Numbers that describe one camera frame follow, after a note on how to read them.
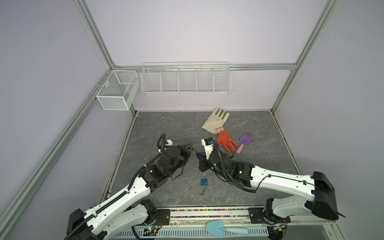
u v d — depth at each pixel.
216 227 0.71
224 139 1.02
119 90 1.05
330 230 0.71
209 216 0.75
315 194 0.41
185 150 0.63
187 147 0.71
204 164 0.63
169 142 0.69
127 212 0.57
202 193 0.81
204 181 0.85
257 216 0.74
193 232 0.71
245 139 1.03
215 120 1.15
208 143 0.61
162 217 0.74
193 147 0.72
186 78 0.98
